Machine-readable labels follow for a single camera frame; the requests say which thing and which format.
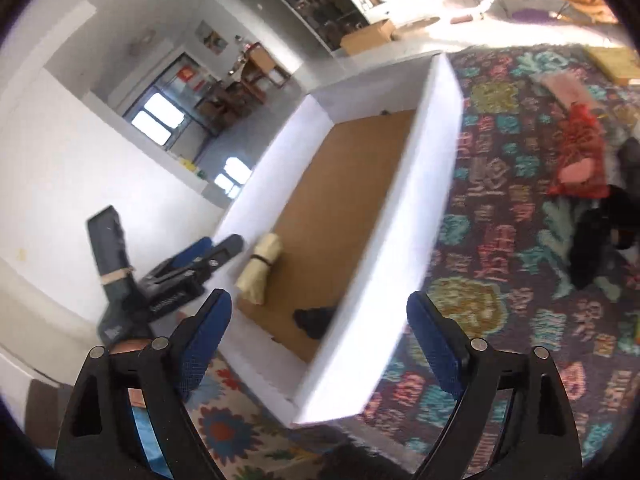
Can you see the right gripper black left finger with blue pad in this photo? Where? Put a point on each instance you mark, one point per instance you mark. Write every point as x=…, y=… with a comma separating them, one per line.
x=99, y=439

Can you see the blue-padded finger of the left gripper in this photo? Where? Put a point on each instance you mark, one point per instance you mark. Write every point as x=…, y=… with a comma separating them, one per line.
x=204, y=257

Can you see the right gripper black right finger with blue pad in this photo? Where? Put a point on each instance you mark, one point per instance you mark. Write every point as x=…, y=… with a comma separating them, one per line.
x=538, y=440

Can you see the cream cloth bundle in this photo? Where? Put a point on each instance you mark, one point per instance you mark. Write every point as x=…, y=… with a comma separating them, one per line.
x=252, y=281

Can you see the white cardboard storage box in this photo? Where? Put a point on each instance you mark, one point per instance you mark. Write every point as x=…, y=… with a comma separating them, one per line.
x=355, y=183

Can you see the black cloth in box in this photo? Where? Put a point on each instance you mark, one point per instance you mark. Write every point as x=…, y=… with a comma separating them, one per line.
x=314, y=322

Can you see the floral cream rug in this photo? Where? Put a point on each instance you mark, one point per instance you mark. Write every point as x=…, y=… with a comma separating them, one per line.
x=245, y=440

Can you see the colourful patterned woven rug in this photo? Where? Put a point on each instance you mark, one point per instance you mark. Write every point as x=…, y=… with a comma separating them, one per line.
x=499, y=265

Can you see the wooden side table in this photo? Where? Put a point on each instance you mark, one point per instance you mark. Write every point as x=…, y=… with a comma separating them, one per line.
x=259, y=65

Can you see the black rolled garment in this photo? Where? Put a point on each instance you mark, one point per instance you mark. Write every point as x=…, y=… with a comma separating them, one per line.
x=614, y=224

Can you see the red mesh gift bag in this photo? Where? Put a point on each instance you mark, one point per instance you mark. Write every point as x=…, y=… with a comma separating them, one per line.
x=579, y=169

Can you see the brown cardboard box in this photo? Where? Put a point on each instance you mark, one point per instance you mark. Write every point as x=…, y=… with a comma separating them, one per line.
x=368, y=38

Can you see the pink cloth item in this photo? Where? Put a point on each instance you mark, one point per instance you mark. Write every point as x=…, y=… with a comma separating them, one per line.
x=567, y=90

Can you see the flat yellow board box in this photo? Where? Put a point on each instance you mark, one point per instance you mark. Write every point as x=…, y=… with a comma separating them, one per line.
x=620, y=65

